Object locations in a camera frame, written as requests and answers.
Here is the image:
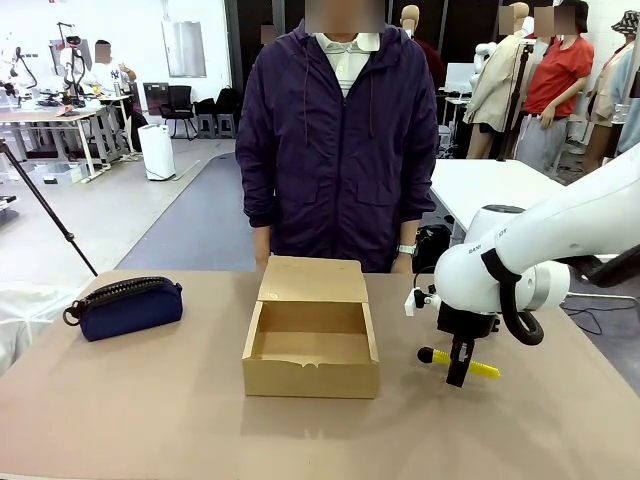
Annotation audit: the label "mannequin in beige coat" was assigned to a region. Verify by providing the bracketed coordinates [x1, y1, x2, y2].
[462, 2, 534, 160]

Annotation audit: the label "white background robot black cables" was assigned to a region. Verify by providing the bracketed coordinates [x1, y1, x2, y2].
[48, 20, 95, 109]

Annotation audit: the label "black bag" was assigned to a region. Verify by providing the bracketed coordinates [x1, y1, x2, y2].
[412, 224, 454, 274]

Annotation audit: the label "patterned bucket hat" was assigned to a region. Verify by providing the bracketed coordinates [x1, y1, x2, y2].
[612, 12, 640, 36]

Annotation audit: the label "mannequin in maroon top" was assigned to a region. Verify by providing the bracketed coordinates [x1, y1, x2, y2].
[399, 4, 449, 101]

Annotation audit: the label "person in purple jacket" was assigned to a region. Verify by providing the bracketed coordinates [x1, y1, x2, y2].
[234, 17, 441, 274]

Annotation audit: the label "dark monitor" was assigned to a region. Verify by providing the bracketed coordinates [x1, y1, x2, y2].
[143, 82, 170, 114]

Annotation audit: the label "white table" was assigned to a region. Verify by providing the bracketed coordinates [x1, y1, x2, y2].
[429, 158, 571, 241]

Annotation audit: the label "black office chair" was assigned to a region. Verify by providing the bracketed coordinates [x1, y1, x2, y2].
[159, 85, 199, 140]

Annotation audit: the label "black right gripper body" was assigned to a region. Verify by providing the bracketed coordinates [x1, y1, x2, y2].
[436, 302, 501, 346]

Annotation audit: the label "grey workbench table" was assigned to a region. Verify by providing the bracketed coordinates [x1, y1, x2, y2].
[0, 108, 104, 183]

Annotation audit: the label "black floor cable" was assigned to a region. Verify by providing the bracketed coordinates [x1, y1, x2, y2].
[563, 303, 607, 336]

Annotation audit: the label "black tripod leg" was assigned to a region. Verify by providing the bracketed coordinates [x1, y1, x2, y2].
[0, 137, 99, 278]

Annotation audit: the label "grey wall panel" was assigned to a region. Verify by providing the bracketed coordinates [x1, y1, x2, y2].
[160, 20, 208, 79]

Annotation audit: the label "white air purifier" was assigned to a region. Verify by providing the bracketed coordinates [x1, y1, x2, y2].
[137, 123, 177, 182]

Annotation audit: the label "brown cardboard box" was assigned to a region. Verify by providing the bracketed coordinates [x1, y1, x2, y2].
[241, 255, 381, 400]

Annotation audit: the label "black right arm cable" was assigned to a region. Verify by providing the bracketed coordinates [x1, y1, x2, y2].
[481, 248, 547, 346]

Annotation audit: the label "seated person in white shirt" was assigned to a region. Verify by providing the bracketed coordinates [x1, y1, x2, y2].
[82, 39, 138, 99]

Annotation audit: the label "mannequin in red shirt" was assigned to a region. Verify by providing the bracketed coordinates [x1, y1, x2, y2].
[517, 0, 596, 174]

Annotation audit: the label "mannequin in pale jacket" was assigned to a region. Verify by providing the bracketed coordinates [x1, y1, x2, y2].
[582, 29, 640, 161]

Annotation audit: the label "navy zipper pouch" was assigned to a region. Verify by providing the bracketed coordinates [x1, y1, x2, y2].
[63, 276, 184, 343]

